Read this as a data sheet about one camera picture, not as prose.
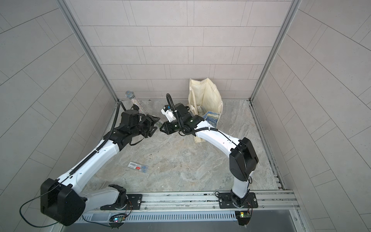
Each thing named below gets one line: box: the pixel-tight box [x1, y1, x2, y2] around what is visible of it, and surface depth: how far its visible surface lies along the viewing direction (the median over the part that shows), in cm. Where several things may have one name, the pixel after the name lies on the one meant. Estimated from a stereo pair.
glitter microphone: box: [125, 90, 149, 116], surface depth 84 cm
